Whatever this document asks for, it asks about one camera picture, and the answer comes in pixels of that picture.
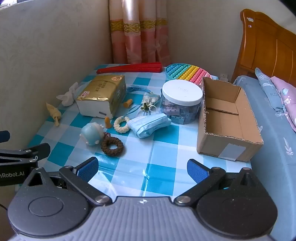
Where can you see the blue floral bed sheet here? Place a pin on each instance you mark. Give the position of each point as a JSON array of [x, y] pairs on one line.
[[275, 150]]

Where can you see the white wall plug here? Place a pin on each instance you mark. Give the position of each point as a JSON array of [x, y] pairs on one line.
[[223, 77]]

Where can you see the rainbow pop bubble toy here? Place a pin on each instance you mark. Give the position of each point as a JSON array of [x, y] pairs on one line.
[[185, 71]]

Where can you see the blue checked tablecloth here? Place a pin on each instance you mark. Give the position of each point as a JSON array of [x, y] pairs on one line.
[[161, 150]]

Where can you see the white tissue bunny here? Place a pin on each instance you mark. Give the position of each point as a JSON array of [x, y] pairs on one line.
[[68, 98]]

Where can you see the blue floral pillow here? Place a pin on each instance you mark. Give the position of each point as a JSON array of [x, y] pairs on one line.
[[269, 92]]

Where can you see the blue face mask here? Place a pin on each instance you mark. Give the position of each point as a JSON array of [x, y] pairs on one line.
[[148, 125]]

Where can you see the blue squishy dinosaur toy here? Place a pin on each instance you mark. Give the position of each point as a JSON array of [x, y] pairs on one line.
[[91, 134]]

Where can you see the pink curtain with gold band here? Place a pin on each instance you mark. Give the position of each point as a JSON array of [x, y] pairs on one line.
[[138, 34]]

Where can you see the cream hair scrunchie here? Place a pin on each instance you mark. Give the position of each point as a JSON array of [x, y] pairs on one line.
[[117, 127]]

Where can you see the clear jar with white lid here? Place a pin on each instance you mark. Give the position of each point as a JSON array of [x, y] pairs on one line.
[[181, 92]]

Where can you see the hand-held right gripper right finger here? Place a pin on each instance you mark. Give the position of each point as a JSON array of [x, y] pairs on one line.
[[196, 170]]

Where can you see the orange foam earplug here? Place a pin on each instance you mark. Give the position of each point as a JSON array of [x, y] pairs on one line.
[[127, 103], [107, 122]]

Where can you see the gold tissue pack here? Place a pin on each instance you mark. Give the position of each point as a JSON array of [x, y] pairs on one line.
[[101, 92]]

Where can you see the pink floral pillow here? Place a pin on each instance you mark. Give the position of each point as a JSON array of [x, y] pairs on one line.
[[288, 99]]

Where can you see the wooden bed headboard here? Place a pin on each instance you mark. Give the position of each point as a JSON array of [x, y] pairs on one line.
[[261, 46]]

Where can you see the brown hair scrunchie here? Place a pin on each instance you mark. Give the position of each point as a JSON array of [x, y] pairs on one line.
[[106, 148]]

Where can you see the red folding fan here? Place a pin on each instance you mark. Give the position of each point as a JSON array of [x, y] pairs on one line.
[[131, 68]]

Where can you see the blue tasselled sachet pouch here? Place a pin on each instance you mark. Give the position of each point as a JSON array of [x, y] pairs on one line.
[[150, 99]]

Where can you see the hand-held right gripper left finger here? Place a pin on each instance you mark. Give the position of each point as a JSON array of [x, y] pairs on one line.
[[89, 168]]

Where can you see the cardboard box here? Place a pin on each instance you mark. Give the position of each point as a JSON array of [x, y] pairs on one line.
[[227, 129]]

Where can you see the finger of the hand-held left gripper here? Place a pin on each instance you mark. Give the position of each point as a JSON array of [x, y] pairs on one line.
[[30, 151], [4, 136]]

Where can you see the pale yellow knotted cloth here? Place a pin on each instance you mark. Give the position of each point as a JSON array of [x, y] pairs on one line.
[[55, 113]]

